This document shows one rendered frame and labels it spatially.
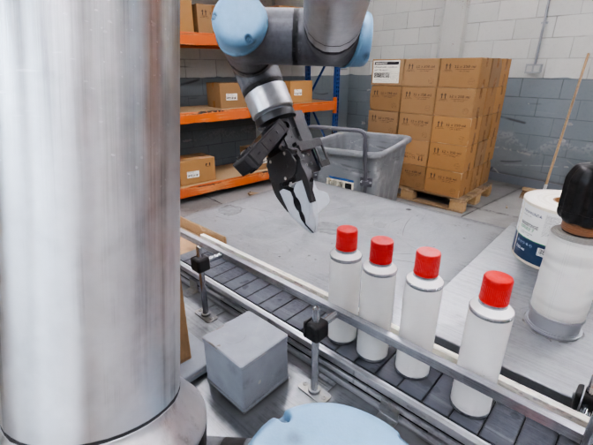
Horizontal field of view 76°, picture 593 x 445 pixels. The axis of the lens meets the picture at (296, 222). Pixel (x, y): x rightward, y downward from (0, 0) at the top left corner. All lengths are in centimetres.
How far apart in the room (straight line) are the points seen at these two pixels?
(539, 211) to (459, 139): 290
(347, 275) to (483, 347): 21
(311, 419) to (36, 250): 17
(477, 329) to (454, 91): 344
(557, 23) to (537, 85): 60
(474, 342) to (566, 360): 26
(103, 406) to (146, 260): 7
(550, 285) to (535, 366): 14
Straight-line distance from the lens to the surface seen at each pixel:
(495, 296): 51
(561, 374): 75
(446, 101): 391
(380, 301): 59
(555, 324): 81
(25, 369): 21
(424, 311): 56
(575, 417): 63
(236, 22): 57
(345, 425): 26
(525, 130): 521
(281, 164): 64
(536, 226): 103
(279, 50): 58
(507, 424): 63
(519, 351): 76
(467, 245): 123
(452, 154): 392
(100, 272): 18
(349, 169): 267
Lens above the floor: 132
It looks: 22 degrees down
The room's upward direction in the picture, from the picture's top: straight up
